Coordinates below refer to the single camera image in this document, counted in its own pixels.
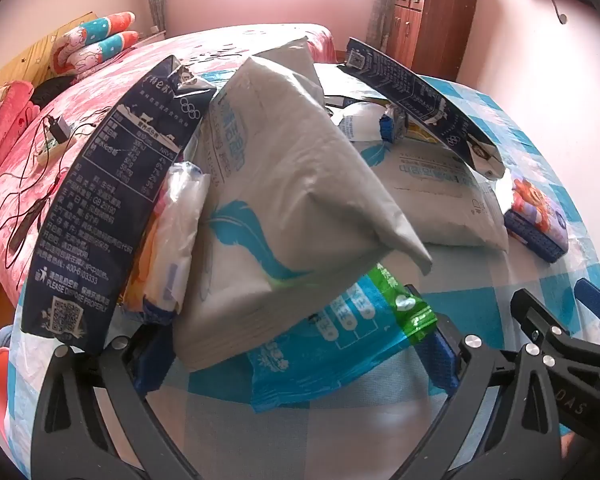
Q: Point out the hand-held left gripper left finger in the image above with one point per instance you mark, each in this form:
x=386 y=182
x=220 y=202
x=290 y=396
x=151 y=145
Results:
x=150 y=375

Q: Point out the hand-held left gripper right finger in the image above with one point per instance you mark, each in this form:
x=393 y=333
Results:
x=440 y=360

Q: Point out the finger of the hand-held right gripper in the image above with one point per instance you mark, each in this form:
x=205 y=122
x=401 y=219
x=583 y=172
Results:
x=597 y=300
x=535 y=317

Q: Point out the blue green plastic wrapper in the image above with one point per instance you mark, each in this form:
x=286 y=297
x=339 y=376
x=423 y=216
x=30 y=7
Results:
x=330 y=345

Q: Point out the orange plastic basin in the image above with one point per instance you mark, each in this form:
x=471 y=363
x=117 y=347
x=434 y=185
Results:
x=1 y=390

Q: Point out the large white snack bag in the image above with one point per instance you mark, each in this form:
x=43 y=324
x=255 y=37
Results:
x=290 y=185

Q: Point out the blue checked tablecloth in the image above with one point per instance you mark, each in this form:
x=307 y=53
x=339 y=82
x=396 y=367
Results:
x=480 y=285

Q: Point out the purple cartoon snack packet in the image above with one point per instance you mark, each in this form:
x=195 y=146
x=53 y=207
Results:
x=535 y=210

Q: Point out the small clear plastic packet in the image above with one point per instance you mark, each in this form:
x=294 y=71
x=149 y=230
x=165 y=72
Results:
x=185 y=230

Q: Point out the white soft tissue pack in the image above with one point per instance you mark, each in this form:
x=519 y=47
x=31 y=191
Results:
x=430 y=200
x=290 y=57

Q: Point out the flattened dark blue milk carton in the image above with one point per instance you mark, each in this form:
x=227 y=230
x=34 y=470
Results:
x=415 y=90
x=105 y=185

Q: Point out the black phone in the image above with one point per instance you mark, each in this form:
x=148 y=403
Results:
x=25 y=225

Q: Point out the small blue white carton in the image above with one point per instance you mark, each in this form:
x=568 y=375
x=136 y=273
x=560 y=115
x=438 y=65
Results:
x=392 y=127

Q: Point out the white power strip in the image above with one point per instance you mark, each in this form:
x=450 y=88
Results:
x=52 y=154

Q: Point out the black charger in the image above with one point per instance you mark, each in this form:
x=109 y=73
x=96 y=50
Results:
x=59 y=129

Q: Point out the black cloth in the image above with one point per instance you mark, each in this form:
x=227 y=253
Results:
x=50 y=91

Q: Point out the folded pink blanket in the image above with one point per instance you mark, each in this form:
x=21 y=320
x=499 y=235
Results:
x=5 y=110

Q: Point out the brown wooden cabinet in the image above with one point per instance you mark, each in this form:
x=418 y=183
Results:
x=435 y=25

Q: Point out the yellow wooden headboard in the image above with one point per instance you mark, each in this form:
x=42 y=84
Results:
x=25 y=60

